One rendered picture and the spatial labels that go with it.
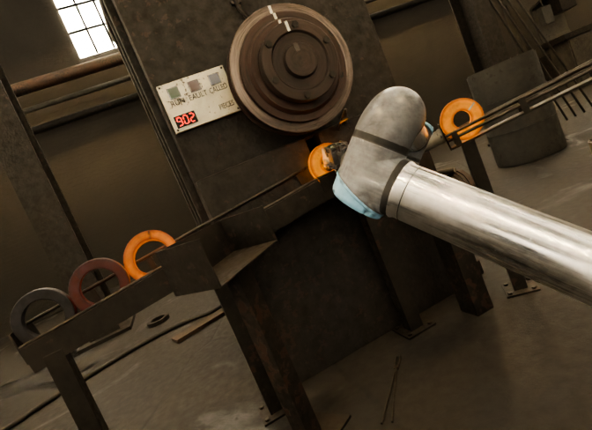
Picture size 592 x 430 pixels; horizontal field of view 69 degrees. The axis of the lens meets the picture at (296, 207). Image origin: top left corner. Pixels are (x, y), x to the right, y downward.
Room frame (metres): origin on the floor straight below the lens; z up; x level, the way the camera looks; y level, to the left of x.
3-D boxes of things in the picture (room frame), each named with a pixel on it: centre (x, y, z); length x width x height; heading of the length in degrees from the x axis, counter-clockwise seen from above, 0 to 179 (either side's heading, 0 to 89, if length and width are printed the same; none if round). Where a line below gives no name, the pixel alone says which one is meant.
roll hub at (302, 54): (1.54, -0.21, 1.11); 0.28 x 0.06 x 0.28; 106
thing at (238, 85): (1.63, -0.18, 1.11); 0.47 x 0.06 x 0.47; 106
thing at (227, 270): (1.23, 0.25, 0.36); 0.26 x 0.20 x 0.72; 141
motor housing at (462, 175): (1.59, -0.54, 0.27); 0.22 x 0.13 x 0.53; 106
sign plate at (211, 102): (1.64, 0.18, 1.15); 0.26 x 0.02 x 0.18; 106
